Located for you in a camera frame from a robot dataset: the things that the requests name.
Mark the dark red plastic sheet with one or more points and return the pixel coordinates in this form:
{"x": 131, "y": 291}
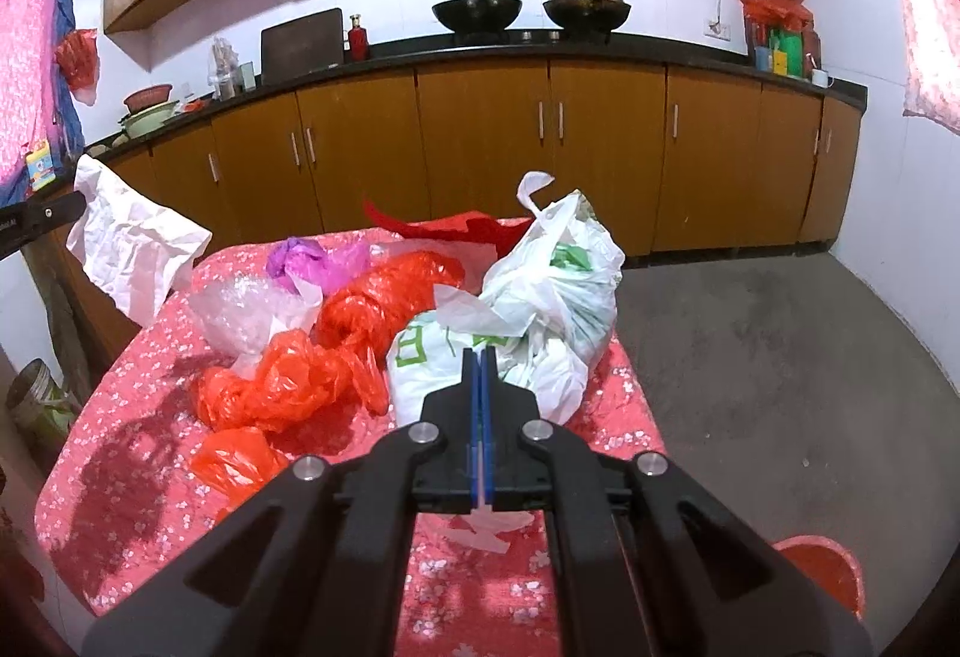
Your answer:
{"x": 450, "y": 229}

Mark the stack of bowls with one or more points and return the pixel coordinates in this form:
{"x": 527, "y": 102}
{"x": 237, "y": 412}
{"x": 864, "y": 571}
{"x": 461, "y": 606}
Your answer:
{"x": 150, "y": 111}

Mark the pink floral curtain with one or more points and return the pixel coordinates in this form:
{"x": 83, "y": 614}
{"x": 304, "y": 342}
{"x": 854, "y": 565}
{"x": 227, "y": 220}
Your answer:
{"x": 926, "y": 27}

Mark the colourful hanging card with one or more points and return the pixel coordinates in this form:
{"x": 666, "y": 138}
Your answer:
{"x": 43, "y": 166}

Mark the red floral tablecloth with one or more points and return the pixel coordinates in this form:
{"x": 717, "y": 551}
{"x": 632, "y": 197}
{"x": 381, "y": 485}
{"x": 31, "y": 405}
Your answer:
{"x": 135, "y": 417}

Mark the red bottle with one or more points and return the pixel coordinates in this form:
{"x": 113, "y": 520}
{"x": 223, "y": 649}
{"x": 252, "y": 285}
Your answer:
{"x": 358, "y": 40}

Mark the red plastic bag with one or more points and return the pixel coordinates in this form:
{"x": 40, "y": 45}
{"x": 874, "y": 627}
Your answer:
{"x": 236, "y": 462}
{"x": 79, "y": 64}
{"x": 382, "y": 297}
{"x": 285, "y": 379}

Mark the white mug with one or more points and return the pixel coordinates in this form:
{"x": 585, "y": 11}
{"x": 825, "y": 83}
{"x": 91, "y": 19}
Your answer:
{"x": 820, "y": 77}

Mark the purple plastic bag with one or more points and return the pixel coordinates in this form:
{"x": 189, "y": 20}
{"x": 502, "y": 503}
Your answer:
{"x": 300, "y": 259}

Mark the pink and blue cloth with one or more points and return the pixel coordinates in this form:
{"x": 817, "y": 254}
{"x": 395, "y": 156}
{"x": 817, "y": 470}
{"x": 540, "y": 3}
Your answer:
{"x": 34, "y": 42}

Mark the wok with lid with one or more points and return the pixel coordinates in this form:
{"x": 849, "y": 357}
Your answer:
{"x": 586, "y": 8}

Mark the brown lower kitchen cabinets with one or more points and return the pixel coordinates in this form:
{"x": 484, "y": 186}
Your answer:
{"x": 487, "y": 147}

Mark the white wall socket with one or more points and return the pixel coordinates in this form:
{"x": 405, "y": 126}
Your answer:
{"x": 718, "y": 29}

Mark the black kitchen countertop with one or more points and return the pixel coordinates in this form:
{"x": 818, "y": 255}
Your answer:
{"x": 675, "y": 57}

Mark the clear plastic bag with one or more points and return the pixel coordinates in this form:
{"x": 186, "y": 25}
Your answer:
{"x": 240, "y": 319}

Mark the clear bag of bottles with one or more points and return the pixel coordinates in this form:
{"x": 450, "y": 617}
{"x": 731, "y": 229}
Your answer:
{"x": 223, "y": 68}

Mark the small white green-print plastic bag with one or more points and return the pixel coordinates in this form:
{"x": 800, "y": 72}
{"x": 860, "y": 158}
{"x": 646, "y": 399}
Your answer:
{"x": 427, "y": 357}

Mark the glass jar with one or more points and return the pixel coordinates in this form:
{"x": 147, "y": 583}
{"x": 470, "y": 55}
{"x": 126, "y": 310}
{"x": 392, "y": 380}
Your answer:
{"x": 41, "y": 406}

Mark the colourful items under red bag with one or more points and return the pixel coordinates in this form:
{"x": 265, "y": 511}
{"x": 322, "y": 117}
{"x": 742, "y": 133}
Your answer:
{"x": 776, "y": 38}

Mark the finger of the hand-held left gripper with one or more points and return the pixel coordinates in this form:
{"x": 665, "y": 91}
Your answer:
{"x": 37, "y": 216}

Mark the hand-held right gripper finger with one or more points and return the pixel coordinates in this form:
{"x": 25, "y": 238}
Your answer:
{"x": 472, "y": 402}
{"x": 488, "y": 402}

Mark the large white green-print plastic bag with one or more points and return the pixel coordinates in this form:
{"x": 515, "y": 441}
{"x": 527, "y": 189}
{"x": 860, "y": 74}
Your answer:
{"x": 562, "y": 282}

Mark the dark cutting board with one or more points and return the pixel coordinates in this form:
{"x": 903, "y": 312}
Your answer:
{"x": 302, "y": 48}

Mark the hanging red plastic bag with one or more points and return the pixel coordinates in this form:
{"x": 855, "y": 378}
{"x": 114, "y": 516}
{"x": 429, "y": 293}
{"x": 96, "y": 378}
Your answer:
{"x": 79, "y": 64}

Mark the plain white plastic bag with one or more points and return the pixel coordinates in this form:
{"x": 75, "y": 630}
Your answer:
{"x": 127, "y": 237}

